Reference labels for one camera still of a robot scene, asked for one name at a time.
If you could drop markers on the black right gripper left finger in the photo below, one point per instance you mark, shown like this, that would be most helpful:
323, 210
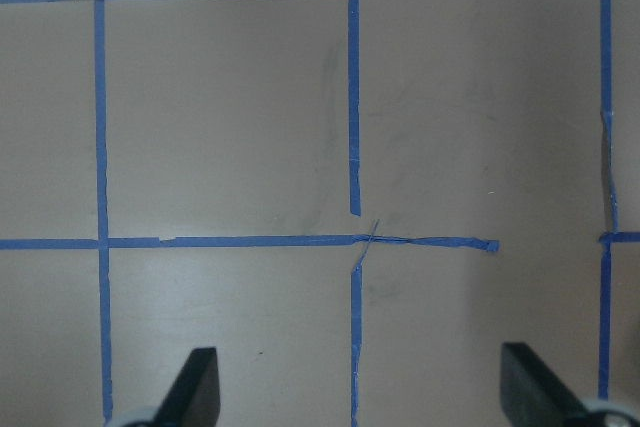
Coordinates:
193, 399

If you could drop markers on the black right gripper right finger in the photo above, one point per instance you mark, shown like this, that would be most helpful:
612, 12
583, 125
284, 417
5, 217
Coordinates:
532, 395

